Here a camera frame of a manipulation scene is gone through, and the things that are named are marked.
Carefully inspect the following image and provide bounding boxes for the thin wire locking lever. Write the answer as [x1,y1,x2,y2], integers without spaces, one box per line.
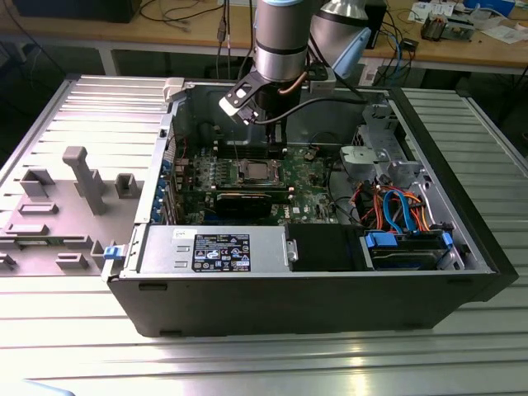
[232,125,243,182]

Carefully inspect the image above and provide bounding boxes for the silver CPU green edge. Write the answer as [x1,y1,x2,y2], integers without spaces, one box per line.
[246,163,274,180]

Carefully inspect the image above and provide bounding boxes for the metal socket cover frame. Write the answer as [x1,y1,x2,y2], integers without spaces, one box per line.
[237,158,286,185]

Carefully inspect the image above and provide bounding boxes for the CPU socket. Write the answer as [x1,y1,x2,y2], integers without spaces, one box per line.
[235,158,288,186]

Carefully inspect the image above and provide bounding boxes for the green motherboard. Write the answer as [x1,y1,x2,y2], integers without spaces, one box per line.
[171,142,360,226]

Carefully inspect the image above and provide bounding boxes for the black graphics card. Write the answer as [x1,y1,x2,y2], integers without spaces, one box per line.
[214,190,274,219]

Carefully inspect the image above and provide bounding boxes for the grey metal drive cage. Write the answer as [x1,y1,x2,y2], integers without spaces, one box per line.
[352,102,413,166]

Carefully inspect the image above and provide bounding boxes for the black monitor stand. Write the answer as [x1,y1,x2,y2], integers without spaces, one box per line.
[365,0,389,50]

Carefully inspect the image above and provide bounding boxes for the black plastic shroud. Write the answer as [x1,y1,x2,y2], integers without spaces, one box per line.
[286,224,366,273]

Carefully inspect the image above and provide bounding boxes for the wooden desk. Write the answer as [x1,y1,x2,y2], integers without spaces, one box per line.
[0,0,528,78]

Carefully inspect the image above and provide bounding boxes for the hard disk blue carrier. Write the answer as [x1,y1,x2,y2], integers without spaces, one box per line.
[362,230,455,271]

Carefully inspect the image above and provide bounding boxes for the printed paper cards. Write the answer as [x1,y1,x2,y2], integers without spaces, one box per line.
[408,2,438,24]

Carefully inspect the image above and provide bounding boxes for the silver power supply unit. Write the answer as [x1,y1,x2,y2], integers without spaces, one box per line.
[138,224,288,276]

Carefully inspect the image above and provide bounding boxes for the metal finned cooler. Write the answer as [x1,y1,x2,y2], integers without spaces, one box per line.
[420,12,449,42]

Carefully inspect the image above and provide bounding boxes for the black PC case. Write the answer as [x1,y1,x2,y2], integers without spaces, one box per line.
[101,76,520,339]

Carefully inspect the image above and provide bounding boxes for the grey device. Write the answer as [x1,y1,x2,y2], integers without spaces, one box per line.
[445,10,475,42]

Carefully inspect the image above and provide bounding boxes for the black box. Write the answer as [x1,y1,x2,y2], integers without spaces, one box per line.
[16,0,137,24]

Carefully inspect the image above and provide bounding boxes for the grey parts rack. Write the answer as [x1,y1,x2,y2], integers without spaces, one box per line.
[0,146,145,277]

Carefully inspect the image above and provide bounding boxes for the white papers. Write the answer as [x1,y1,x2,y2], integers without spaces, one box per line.
[480,22,528,45]

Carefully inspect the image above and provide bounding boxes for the copper coloured cable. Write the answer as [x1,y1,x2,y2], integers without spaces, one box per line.
[276,70,309,98]

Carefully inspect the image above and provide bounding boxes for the white wrist camera black mount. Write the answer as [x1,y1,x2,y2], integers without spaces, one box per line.
[218,72,261,125]

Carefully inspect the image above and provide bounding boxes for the small grey wrist camera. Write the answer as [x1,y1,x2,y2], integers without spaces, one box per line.
[309,65,336,92]

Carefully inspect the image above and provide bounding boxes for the black camera cable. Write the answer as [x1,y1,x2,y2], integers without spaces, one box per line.
[251,95,366,125]

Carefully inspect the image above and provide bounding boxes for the silver metal bracket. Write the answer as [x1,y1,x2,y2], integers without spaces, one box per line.
[338,144,391,185]

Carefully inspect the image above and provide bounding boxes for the blue SATA cable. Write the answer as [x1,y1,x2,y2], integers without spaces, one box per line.
[381,187,418,236]

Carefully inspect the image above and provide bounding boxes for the orange wire bundle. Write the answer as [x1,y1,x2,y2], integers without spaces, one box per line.
[354,183,432,232]

